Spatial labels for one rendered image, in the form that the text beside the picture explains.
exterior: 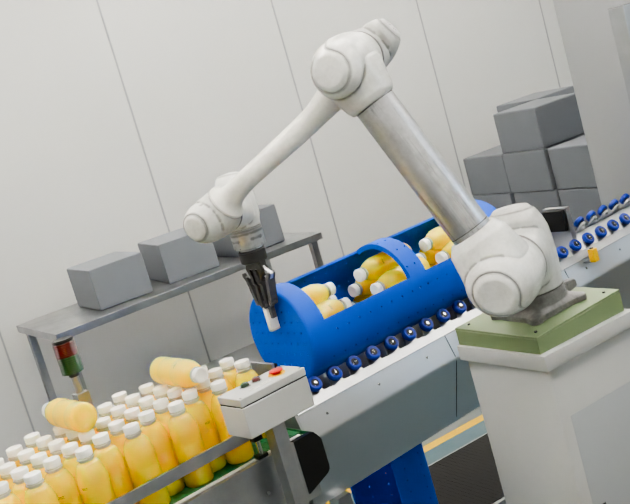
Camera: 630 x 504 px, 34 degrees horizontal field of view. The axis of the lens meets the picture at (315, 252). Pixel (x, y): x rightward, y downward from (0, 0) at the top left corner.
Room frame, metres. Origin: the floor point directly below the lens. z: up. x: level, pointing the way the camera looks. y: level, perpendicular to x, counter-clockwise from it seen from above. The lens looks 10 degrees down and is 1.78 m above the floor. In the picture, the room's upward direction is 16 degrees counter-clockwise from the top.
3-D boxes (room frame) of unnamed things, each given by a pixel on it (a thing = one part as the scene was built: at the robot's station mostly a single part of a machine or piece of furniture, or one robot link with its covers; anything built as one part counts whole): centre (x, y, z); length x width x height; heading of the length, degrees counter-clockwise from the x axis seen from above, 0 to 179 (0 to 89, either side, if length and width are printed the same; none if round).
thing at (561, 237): (3.55, -0.85, 1.00); 0.10 x 0.04 x 0.15; 37
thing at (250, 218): (2.76, 0.17, 1.50); 0.13 x 0.11 x 0.16; 152
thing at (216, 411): (2.48, 0.32, 1.00); 0.07 x 0.07 x 0.19
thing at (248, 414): (2.40, 0.21, 1.05); 0.20 x 0.10 x 0.10; 127
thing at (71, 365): (2.82, 0.74, 1.18); 0.06 x 0.06 x 0.05
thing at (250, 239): (2.78, 0.16, 1.39); 0.09 x 0.09 x 0.06
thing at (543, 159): (6.58, -1.76, 0.59); 1.20 x 0.80 x 1.19; 30
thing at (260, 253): (2.78, 0.16, 1.32); 0.08 x 0.07 x 0.09; 37
